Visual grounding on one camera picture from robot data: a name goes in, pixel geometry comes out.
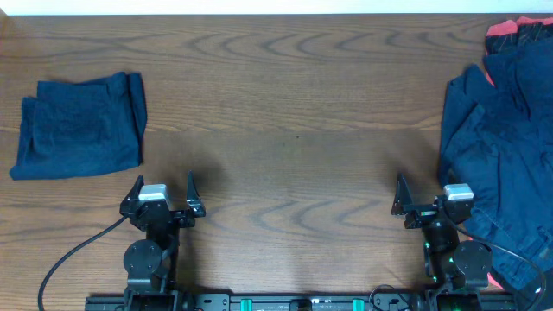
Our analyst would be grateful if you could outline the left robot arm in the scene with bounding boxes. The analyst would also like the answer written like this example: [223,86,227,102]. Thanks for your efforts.
[119,172,206,311]

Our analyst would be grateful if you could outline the red and black garment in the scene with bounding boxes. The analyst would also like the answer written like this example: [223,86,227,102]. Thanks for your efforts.
[484,16,552,96]

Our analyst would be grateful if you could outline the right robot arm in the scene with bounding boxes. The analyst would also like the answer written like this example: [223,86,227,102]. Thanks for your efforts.
[391,174,492,310]

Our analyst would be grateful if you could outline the blue denim shorts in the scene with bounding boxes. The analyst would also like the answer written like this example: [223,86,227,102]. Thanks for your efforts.
[439,65,552,289]

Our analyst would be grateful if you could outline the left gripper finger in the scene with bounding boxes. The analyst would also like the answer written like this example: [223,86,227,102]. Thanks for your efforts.
[123,175,144,207]
[186,171,201,210]

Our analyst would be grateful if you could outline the folded dark blue shorts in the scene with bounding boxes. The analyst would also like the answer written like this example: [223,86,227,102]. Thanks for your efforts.
[10,72,148,181]

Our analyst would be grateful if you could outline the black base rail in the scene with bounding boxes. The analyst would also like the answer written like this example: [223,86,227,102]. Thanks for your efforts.
[85,289,518,311]

